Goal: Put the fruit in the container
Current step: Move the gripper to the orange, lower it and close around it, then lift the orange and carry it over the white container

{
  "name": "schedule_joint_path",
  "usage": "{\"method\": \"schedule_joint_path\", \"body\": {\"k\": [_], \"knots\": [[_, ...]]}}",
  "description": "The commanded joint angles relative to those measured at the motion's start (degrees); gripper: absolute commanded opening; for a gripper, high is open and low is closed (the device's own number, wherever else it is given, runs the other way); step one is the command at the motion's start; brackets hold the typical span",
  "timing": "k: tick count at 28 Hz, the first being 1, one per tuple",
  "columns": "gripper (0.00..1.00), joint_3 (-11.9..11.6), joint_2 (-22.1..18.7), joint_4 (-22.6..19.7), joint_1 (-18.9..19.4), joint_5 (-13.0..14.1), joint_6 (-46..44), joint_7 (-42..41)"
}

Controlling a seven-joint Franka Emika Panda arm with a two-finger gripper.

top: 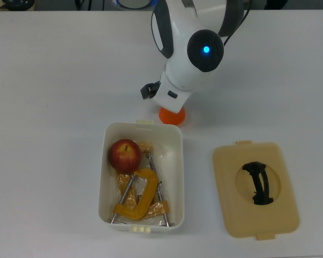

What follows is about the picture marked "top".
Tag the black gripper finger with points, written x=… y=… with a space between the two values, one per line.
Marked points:
x=149 y=91

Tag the orange toy fruit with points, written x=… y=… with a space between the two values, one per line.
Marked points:
x=172 y=118

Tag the red toy apple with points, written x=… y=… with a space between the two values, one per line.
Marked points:
x=125 y=156

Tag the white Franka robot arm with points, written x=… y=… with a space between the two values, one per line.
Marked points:
x=183 y=64

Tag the white plastic container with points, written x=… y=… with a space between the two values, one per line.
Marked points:
x=177 y=174

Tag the beige plastic container lid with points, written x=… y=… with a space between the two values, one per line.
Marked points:
x=231 y=188

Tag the bagged orange C-clamp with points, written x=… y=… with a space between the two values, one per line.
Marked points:
x=122 y=182
x=158 y=208

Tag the yellow C-clamp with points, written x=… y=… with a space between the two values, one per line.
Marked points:
x=148 y=188

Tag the black round object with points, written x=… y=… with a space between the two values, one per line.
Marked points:
x=16 y=4

